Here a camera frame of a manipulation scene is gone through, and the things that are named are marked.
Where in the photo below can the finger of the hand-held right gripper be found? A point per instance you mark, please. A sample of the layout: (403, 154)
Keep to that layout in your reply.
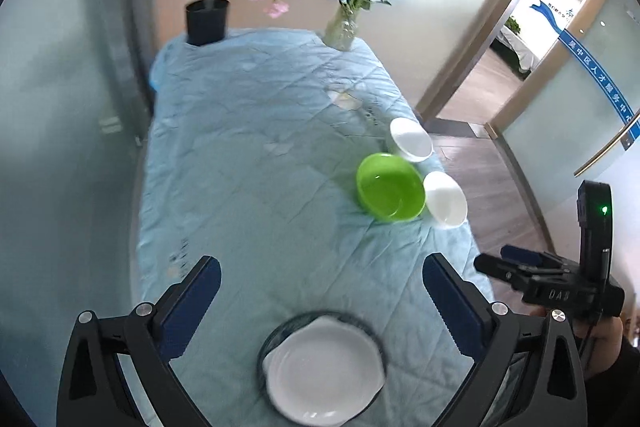
(500, 269)
(522, 254)

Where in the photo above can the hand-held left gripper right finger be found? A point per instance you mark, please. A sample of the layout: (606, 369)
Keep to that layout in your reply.
(450, 304)

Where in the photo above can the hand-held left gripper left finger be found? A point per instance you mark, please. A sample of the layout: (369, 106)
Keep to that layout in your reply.
(195, 302)

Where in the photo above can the white bowl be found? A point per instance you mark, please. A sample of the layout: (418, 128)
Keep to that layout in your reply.
(445, 202)
(412, 144)

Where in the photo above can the blue patterned plate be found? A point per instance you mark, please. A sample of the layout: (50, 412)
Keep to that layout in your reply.
(282, 328)

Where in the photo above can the white plate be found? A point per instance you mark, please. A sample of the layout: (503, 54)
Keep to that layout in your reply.
(325, 367)
(267, 369)

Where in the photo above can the green bowl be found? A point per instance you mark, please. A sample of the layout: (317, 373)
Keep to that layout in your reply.
(390, 192)

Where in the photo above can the person's right hand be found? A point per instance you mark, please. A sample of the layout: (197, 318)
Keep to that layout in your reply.
(602, 342)

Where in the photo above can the light blue quilted blanket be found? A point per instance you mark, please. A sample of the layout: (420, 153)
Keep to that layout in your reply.
(250, 182)

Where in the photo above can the blue glass door strip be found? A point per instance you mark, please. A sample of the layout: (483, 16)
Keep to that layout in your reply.
(595, 77)

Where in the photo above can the cloth covered table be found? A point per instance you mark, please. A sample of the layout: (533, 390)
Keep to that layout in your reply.
(520, 54)

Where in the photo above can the blue plastic sheet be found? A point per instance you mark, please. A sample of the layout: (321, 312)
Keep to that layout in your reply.
(154, 77)

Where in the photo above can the green potted plant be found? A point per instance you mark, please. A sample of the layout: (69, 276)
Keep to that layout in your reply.
(512, 26)

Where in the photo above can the glass vase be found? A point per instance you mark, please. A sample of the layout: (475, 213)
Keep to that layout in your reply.
(341, 32)

